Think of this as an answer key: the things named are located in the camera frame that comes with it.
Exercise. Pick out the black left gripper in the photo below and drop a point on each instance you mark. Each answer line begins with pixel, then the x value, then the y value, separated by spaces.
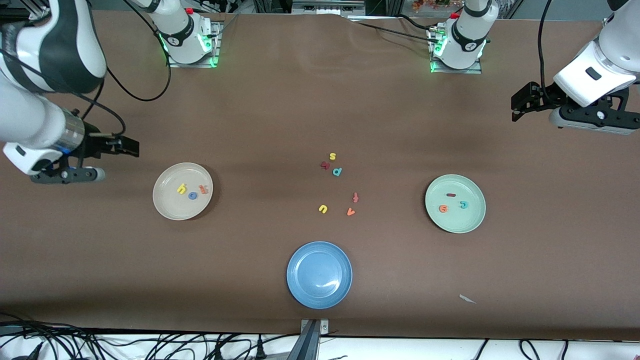
pixel 542 95

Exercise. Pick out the grey metal strip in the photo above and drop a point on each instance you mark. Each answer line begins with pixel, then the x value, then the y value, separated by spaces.
pixel 327 7

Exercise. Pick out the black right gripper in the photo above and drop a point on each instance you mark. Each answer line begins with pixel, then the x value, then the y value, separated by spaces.
pixel 93 145

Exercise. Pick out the green round plate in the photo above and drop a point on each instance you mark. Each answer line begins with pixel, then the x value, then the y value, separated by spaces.
pixel 460 222

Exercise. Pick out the orange flower decoration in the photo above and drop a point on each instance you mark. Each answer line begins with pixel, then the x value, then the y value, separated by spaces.
pixel 425 5

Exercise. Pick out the white paper scrap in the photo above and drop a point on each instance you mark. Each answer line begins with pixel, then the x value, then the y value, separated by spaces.
pixel 467 299

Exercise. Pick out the yellow foam letter h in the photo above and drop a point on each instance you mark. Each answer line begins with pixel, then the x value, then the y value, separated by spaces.
pixel 181 189

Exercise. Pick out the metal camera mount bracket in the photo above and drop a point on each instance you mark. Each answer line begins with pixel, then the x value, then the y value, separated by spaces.
pixel 306 345

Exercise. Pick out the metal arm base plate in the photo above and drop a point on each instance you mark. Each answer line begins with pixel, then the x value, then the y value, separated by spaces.
pixel 455 71
pixel 215 50

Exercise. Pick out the aluminium frame profile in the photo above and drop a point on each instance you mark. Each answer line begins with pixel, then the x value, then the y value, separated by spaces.
pixel 606 21

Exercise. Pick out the brown table cover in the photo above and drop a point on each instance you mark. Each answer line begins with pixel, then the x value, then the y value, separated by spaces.
pixel 100 260

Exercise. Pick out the blue round plate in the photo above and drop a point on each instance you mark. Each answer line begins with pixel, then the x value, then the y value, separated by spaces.
pixel 319 275

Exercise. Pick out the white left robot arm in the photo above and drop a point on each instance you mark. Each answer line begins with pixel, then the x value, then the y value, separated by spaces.
pixel 600 60

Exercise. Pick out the beige round plate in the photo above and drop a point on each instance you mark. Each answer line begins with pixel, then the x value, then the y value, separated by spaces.
pixel 172 210

